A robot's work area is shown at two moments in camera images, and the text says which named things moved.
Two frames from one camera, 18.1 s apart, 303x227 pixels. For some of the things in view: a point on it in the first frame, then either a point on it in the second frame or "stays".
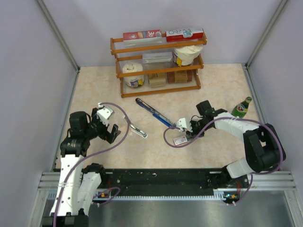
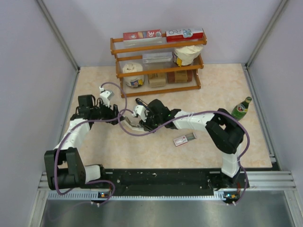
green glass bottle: x=240 y=110 stays
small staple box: x=180 y=141 stays
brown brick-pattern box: x=179 y=76 stays
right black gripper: x=194 y=133 -> x=146 y=124
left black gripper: x=94 y=118 -> x=111 y=114
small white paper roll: x=135 y=81 stays
